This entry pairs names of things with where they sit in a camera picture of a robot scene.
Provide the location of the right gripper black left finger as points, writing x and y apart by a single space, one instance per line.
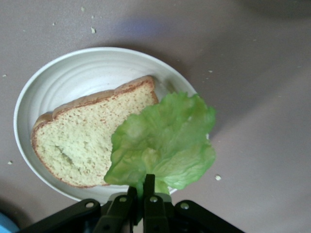
116 213

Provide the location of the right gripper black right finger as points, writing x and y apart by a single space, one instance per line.
154 213

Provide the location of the green lettuce leaf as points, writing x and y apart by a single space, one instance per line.
165 140

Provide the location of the light crust bread slice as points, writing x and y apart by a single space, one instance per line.
80 140

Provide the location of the beige round plate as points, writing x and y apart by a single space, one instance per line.
80 70

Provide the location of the small pale bread crumb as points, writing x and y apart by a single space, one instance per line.
218 177
93 30

